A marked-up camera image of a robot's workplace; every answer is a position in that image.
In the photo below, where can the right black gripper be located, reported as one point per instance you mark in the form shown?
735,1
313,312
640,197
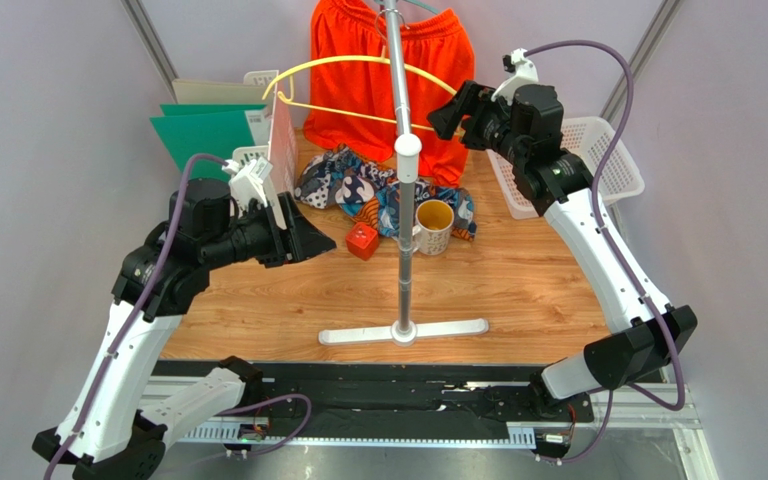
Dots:
471,110

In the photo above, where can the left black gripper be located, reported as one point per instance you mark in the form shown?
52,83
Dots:
300,241

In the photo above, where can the blue patterned shorts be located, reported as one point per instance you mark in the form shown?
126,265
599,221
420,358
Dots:
370,193

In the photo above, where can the yellow clothes hanger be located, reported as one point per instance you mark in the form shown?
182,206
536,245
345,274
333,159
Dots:
354,86

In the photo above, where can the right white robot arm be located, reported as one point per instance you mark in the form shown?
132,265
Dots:
647,332

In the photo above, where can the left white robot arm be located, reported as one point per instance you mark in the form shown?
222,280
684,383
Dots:
109,433

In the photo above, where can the orange hanging shorts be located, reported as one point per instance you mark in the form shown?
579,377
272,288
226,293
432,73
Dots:
439,45

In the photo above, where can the white garment rack stand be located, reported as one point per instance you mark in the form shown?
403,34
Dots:
404,331

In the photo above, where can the orange cube power adapter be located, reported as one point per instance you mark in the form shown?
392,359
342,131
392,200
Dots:
362,241

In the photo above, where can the white perforated file holder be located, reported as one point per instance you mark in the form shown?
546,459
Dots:
273,138

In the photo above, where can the white mug yellow inside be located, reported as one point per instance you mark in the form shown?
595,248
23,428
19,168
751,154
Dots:
434,220

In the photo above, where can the green file folder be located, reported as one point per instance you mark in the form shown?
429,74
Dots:
217,129

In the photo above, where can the white plastic mesh basket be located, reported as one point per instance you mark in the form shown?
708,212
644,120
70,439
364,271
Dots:
587,137

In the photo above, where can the beige file folder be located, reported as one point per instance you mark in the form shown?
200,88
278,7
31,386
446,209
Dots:
208,92

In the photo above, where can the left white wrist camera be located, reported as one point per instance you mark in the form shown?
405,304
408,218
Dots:
248,182

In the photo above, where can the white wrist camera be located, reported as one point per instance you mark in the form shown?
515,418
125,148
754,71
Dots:
522,72
248,182

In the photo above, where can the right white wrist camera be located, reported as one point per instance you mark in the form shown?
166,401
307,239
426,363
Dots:
522,72

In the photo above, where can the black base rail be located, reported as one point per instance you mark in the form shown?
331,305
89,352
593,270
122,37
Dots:
420,404

